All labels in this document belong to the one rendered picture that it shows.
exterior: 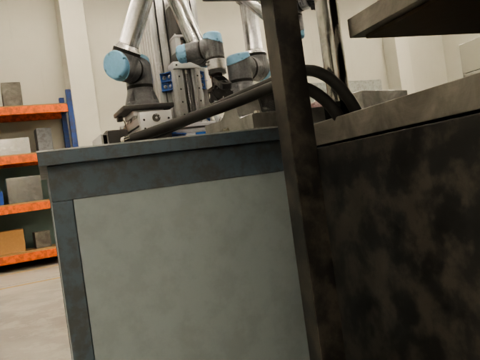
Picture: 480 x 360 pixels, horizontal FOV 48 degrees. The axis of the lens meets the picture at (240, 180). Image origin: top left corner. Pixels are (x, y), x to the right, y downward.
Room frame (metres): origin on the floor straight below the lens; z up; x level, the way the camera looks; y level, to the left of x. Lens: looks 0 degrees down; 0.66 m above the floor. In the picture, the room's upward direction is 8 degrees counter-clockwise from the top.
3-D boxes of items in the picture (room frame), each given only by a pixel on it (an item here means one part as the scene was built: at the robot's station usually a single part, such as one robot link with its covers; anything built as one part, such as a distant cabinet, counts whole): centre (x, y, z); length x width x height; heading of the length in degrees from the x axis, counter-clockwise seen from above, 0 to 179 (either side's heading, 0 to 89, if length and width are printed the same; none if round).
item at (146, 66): (2.38, 0.39, 1.20); 0.13 x 0.12 x 0.14; 162
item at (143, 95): (2.38, 0.38, 1.09); 0.15 x 0.15 x 0.10
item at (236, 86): (2.58, -0.07, 1.09); 0.15 x 0.15 x 0.10
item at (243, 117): (1.91, -0.10, 0.87); 0.50 x 0.26 x 0.14; 20
